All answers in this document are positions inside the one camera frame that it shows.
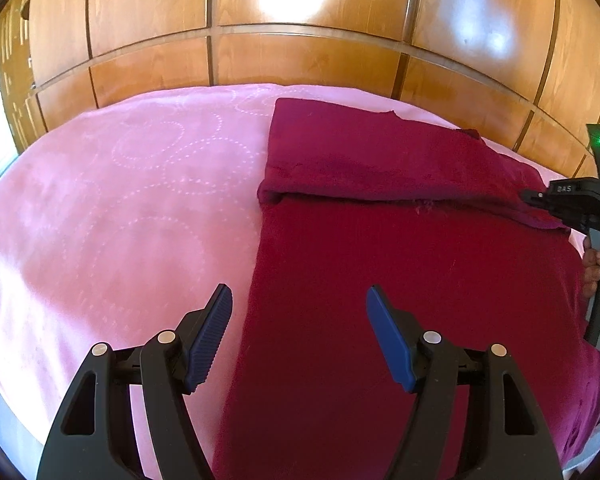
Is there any glossy wooden wardrobe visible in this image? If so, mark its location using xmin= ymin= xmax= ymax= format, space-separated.
xmin=27 ymin=0 xmax=600 ymax=193

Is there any pink bed sheet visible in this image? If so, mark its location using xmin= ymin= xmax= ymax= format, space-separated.
xmin=0 ymin=82 xmax=600 ymax=480

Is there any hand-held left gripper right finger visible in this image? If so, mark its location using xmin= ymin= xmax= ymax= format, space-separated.
xmin=365 ymin=285 xmax=564 ymax=480

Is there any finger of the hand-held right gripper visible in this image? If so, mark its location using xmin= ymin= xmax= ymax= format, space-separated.
xmin=519 ymin=187 xmax=552 ymax=212

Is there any dark red garment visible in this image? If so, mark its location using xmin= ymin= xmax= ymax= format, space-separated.
xmin=212 ymin=97 xmax=600 ymax=480

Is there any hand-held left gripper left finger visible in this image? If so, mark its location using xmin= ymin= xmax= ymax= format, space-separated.
xmin=37 ymin=283 xmax=234 ymax=480

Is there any inlaid wooden cabinet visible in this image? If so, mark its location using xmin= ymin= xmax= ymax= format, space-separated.
xmin=0 ymin=0 xmax=48 ymax=156

